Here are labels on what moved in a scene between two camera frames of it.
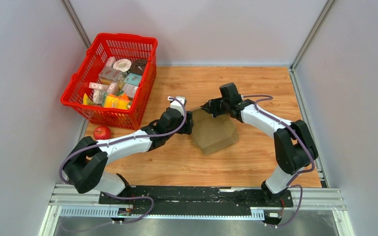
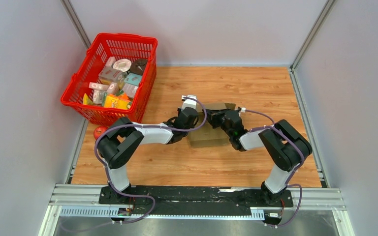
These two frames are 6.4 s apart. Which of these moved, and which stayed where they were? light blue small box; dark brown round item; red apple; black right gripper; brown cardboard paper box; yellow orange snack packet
Moved: brown cardboard paper box; black right gripper
Stayed: light blue small box; yellow orange snack packet; dark brown round item; red apple
